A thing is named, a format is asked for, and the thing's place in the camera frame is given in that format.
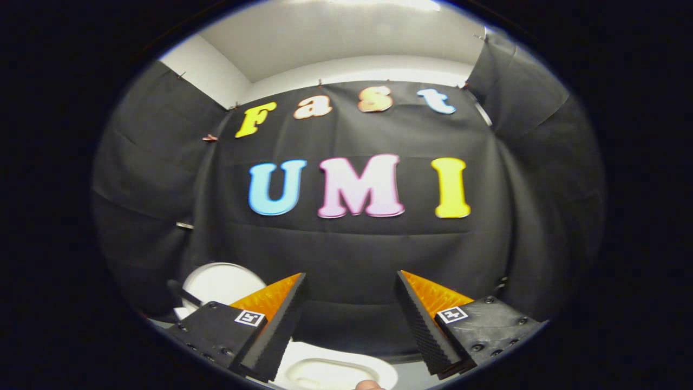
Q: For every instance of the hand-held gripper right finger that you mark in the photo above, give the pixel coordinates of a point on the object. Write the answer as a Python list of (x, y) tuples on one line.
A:
[(422, 336)]

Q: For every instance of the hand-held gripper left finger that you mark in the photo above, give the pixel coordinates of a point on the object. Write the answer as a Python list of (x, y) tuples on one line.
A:
[(273, 338)]

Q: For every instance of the white toilet lid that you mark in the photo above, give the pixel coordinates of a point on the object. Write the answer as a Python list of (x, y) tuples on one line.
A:
[(222, 284)]

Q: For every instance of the white toilet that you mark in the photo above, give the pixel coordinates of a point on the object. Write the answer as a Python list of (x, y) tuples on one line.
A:
[(303, 353)]

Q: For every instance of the black backdrop cloth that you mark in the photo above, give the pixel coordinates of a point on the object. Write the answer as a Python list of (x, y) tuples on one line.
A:
[(352, 249)]

